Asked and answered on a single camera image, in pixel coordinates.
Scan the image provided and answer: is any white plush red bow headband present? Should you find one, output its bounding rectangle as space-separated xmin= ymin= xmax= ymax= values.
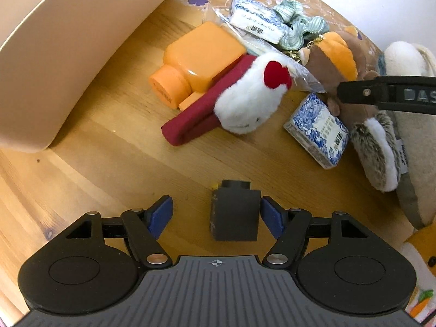
xmin=161 ymin=55 xmax=293 ymax=146

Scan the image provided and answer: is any beige plastic storage bin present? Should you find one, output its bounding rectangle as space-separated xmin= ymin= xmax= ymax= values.
xmin=1 ymin=0 xmax=164 ymax=153

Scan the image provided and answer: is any orange plastic bottle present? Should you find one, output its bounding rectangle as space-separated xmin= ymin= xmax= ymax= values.
xmin=149 ymin=22 xmax=246 ymax=108

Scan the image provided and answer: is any blue white tissue pack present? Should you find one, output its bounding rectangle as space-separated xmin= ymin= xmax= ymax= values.
xmin=228 ymin=0 xmax=289 ymax=44
xmin=283 ymin=93 xmax=350 ymax=169

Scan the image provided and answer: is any brown hedgehog plush toy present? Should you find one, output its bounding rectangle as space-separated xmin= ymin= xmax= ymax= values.
xmin=299 ymin=26 xmax=401 ymax=192

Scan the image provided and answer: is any cream fluffy slipper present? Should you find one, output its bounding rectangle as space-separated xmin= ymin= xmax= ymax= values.
xmin=378 ymin=41 xmax=435 ymax=229

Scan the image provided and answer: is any green striped scrunchie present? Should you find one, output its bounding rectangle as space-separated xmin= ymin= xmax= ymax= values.
xmin=272 ymin=0 xmax=330 ymax=51

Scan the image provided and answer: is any orange white hamster plush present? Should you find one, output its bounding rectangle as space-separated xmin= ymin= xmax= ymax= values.
xmin=399 ymin=222 xmax=436 ymax=326

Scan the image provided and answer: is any small black block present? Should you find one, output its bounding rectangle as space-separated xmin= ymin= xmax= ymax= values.
xmin=210 ymin=179 xmax=262 ymax=241

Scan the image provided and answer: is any clear plastic packaged pad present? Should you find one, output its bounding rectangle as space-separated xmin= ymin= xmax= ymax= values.
xmin=207 ymin=7 xmax=326 ymax=95

